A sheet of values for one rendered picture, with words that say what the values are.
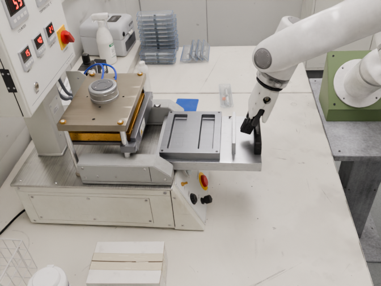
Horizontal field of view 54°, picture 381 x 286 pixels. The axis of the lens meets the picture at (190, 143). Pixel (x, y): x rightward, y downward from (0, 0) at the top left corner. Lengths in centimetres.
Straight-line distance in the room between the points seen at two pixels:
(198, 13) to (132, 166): 268
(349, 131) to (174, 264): 85
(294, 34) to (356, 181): 112
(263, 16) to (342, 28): 272
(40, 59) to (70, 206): 42
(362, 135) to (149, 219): 87
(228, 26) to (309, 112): 208
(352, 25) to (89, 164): 70
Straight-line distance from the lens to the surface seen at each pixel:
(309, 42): 83
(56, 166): 116
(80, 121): 99
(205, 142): 106
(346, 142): 150
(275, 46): 84
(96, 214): 115
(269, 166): 134
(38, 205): 120
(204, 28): 359
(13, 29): 94
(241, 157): 103
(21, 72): 95
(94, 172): 103
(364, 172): 181
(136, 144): 99
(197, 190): 116
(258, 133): 105
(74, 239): 120
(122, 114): 98
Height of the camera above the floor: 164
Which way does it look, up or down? 39 degrees down
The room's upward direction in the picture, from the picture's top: 4 degrees counter-clockwise
